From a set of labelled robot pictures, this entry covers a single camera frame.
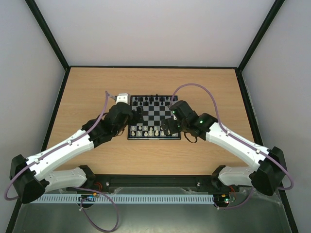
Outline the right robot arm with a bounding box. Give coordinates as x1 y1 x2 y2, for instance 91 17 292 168
161 100 286 196

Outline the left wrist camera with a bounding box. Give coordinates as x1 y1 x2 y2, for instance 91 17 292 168
115 93 131 105

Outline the black and silver chessboard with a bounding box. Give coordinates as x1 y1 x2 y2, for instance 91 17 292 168
127 95 181 140

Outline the black aluminium frame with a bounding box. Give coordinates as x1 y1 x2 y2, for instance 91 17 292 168
6 0 298 233

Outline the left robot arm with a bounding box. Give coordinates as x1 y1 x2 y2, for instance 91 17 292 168
9 102 143 204

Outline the grey slotted cable duct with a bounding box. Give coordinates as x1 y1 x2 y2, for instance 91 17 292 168
33 194 214 204

